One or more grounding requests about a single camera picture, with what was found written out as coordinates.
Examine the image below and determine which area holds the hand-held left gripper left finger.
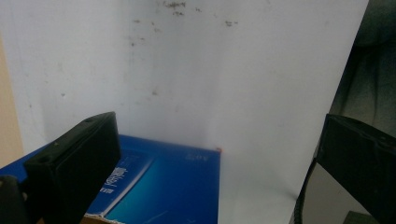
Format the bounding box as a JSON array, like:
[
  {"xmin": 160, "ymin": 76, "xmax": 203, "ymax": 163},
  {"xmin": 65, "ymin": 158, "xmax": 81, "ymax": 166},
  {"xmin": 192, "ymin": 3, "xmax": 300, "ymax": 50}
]
[{"xmin": 23, "ymin": 111, "xmax": 123, "ymax": 224}]

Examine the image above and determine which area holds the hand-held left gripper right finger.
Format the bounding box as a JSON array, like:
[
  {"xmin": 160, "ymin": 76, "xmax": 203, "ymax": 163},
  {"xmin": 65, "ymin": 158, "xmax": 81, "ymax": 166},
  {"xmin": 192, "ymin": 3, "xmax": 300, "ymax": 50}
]
[{"xmin": 316, "ymin": 113, "xmax": 396, "ymax": 224}]

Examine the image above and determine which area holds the blue cardboard box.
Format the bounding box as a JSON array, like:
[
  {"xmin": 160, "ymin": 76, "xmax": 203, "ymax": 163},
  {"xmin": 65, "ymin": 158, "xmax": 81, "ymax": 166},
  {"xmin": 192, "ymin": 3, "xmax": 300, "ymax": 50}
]
[{"xmin": 0, "ymin": 133, "xmax": 222, "ymax": 224}]

